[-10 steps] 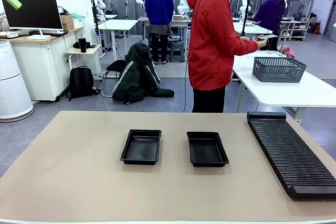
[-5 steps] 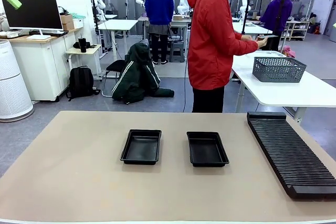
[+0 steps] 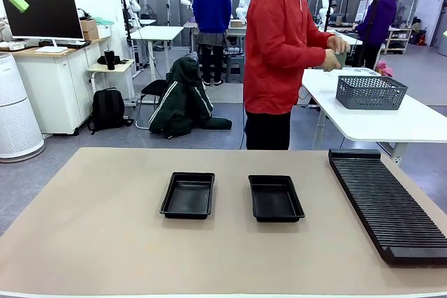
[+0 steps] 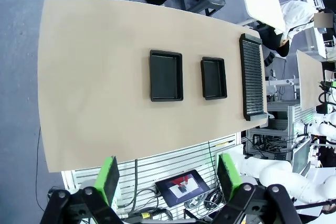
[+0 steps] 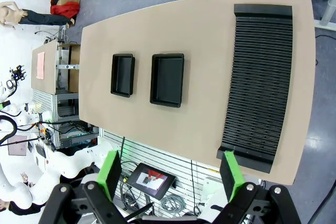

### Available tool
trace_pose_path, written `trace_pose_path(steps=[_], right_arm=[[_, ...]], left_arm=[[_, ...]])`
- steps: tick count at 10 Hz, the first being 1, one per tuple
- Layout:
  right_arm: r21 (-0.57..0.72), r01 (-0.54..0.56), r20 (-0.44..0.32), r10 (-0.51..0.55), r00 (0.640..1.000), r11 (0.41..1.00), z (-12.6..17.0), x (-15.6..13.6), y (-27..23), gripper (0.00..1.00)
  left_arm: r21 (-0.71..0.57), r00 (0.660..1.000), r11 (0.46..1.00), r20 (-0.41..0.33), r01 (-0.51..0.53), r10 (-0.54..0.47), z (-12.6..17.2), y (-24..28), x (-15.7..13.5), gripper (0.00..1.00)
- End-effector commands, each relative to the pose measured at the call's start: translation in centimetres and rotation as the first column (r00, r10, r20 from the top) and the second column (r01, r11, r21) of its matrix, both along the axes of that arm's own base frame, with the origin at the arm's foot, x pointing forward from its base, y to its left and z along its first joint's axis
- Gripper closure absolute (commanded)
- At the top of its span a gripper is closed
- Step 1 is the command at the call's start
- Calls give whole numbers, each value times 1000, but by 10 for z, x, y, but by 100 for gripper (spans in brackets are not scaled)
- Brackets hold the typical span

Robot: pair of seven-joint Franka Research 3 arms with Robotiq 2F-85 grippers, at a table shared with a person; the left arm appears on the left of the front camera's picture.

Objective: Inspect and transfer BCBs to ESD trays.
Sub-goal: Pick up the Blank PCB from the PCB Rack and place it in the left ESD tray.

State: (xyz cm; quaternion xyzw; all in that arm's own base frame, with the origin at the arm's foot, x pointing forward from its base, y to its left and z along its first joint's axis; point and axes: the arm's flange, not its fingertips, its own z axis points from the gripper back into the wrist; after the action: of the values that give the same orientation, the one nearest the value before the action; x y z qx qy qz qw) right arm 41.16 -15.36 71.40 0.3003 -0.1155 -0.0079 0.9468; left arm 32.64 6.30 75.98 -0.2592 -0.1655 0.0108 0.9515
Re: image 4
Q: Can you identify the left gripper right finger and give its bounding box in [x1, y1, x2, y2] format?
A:
[209, 153, 302, 224]

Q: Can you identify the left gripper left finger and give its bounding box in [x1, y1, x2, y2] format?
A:
[39, 155, 124, 224]

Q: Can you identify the small black ESD tray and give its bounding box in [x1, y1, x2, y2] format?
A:
[200, 56, 228, 101]

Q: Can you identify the large black ESD tray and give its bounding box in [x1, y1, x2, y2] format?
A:
[150, 49, 184, 103]

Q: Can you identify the black tablet screen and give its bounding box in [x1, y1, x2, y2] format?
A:
[154, 169, 211, 208]

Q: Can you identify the black slotted rack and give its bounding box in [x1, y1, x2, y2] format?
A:
[238, 33, 269, 122]

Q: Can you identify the tan background table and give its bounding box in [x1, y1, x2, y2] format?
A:
[296, 50, 324, 111]

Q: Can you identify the person in white top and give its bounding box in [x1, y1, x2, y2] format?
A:
[259, 0, 334, 58]

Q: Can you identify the large white table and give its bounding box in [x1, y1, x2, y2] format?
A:
[238, 0, 287, 32]

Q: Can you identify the grey coiled cable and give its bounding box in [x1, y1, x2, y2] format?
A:
[184, 191, 224, 209]

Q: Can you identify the black cable bundle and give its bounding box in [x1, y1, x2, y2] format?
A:
[115, 187, 170, 221]

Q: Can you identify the aluminium profile frame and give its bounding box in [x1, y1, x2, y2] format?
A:
[245, 102, 300, 162]

